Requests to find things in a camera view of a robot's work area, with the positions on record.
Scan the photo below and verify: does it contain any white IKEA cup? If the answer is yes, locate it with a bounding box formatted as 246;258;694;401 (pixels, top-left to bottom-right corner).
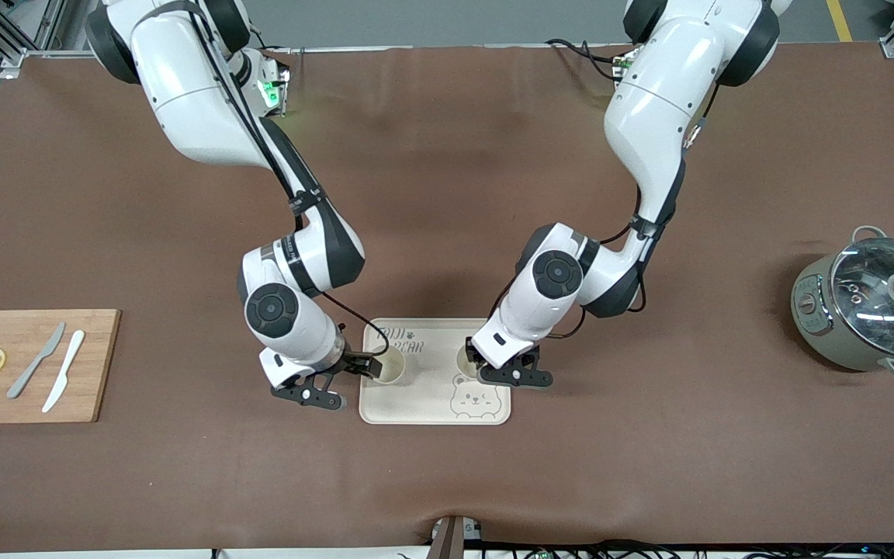
372;346;407;386
456;342;494;383

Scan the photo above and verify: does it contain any beige bear print tray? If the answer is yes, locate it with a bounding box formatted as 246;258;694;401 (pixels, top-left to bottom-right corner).
359;318;511;426

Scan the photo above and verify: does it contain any brown table mat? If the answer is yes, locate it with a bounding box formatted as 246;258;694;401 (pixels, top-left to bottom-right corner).
0;43;894;554

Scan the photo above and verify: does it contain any wooden cutting board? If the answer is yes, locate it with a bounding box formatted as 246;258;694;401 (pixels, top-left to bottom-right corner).
0;309;122;425

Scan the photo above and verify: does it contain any white plastic knife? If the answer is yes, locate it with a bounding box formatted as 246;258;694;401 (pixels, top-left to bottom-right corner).
42;330;86;414

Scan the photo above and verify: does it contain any grey plastic knife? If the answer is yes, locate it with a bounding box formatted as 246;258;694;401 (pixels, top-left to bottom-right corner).
6;322;67;400

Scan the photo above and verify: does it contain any grey cooking pot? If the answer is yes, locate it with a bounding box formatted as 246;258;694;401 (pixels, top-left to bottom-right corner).
791;225;894;381

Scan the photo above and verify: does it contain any glass pot lid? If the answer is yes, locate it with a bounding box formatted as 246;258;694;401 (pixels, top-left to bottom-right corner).
831;237;894;359

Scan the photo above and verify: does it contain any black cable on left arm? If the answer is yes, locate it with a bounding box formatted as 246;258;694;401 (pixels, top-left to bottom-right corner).
494;78;708;342

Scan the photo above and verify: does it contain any black cable at left arm base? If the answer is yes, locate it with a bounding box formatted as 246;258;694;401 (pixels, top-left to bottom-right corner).
546;37;628;78

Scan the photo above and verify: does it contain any aluminium frame with black struts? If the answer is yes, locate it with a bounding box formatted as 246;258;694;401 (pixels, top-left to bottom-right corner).
0;0;91;71

